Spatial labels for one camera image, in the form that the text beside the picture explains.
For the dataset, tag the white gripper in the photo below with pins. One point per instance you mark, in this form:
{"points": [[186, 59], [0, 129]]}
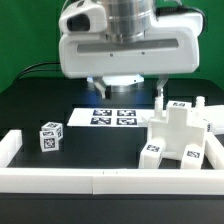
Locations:
{"points": [[127, 37]]}

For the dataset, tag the white chair back piece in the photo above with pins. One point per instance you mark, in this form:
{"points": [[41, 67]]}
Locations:
{"points": [[214, 115]]}

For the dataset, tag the white chair seat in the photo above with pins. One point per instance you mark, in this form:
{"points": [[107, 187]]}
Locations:
{"points": [[178, 126]]}

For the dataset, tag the white U-shaped fence wall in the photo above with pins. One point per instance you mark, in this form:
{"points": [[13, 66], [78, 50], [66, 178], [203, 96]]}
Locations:
{"points": [[99, 181]]}

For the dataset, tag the white marker tag sheet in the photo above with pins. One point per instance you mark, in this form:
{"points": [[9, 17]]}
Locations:
{"points": [[99, 117]]}

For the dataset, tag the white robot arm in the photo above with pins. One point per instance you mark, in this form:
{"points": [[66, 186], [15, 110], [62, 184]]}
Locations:
{"points": [[114, 44]]}

